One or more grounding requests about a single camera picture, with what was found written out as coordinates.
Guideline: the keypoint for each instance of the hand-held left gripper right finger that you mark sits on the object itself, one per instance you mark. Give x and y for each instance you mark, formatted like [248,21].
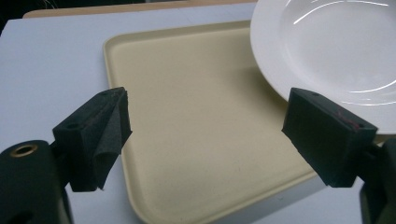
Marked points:
[327,140]

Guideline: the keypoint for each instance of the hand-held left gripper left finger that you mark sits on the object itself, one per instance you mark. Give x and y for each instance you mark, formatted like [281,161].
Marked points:
[90,140]

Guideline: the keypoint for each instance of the white round plate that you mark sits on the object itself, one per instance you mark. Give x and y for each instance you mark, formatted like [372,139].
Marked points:
[327,49]

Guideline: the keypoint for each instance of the beige plastic tray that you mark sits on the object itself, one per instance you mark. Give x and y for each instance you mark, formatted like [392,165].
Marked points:
[202,124]

